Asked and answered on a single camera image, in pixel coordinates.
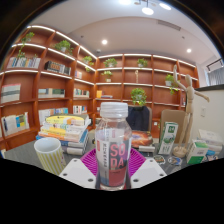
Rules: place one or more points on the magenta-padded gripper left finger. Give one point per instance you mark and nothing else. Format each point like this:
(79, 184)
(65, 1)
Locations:
(77, 173)

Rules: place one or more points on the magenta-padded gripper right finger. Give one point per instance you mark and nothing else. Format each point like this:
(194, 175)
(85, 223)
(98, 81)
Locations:
(148, 173)

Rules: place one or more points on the clear plastic drink bottle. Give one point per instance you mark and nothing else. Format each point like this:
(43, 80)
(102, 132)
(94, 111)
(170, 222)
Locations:
(113, 140)

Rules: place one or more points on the yellow striped white mug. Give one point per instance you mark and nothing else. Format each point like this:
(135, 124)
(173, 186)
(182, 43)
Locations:
(50, 156)

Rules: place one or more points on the stack of dark books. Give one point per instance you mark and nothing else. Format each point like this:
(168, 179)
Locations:
(141, 138)

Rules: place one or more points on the tall green white carton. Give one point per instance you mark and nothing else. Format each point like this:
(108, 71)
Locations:
(168, 138)

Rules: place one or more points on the stack of colourful books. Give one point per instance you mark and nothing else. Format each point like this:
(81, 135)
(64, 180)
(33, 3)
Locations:
(66, 131)

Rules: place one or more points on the small green white box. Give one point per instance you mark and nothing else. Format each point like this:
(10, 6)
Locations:
(196, 152)

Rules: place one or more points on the dark upholstered chair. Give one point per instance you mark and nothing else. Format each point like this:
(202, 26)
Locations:
(138, 118)

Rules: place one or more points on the brown chair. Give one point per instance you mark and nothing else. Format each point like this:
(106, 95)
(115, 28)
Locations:
(166, 116)

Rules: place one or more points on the wooden artist mannequin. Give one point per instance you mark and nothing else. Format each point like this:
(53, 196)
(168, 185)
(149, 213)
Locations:
(190, 100)

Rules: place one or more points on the orange wooden shelf unit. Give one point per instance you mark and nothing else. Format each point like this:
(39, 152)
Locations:
(33, 80)

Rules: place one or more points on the grey curtain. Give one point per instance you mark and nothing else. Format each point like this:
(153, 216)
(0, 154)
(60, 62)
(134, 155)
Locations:
(216, 76)

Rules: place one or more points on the recessed round ceiling light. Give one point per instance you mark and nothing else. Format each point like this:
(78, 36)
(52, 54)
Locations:
(189, 50)
(104, 42)

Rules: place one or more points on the ceiling air vent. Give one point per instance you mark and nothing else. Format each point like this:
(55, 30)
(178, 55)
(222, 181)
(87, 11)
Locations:
(168, 25)

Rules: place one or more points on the ceiling lamp with round bulbs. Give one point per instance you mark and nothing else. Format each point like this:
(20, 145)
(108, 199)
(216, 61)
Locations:
(147, 10)

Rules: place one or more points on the white wall socket plate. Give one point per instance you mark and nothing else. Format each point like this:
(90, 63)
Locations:
(203, 111)

